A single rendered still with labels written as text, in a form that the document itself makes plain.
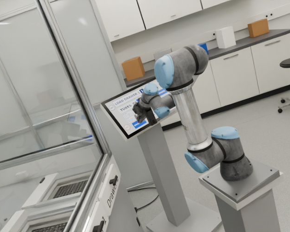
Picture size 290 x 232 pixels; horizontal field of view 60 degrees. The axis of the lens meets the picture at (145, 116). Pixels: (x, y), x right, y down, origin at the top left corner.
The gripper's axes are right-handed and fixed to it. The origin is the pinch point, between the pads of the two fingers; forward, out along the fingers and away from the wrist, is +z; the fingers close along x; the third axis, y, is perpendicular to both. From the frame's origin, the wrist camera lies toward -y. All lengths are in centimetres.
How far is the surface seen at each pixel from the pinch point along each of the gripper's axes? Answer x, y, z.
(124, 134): 13.4, -0.7, 1.5
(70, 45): -12, 110, 35
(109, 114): 13.2, 15.9, 1.4
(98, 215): 56, -35, -26
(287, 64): -233, -13, 45
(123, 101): -1.0, 19.9, 1.4
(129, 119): 4.0, 6.1, 1.4
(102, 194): 49, -28, -21
